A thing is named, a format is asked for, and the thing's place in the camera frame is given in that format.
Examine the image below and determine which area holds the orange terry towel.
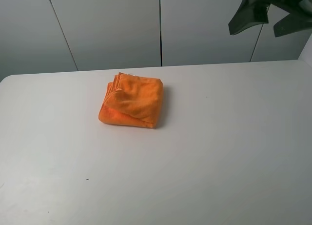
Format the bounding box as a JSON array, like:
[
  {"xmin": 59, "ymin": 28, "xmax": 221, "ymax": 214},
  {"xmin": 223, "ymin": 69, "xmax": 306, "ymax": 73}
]
[{"xmin": 98, "ymin": 72, "xmax": 163, "ymax": 128}]

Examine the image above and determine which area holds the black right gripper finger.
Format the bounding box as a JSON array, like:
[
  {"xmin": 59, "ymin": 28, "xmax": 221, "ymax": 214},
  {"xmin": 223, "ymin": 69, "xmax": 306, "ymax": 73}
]
[
  {"xmin": 228, "ymin": 0, "xmax": 270, "ymax": 35},
  {"xmin": 273, "ymin": 0, "xmax": 312, "ymax": 39}
]

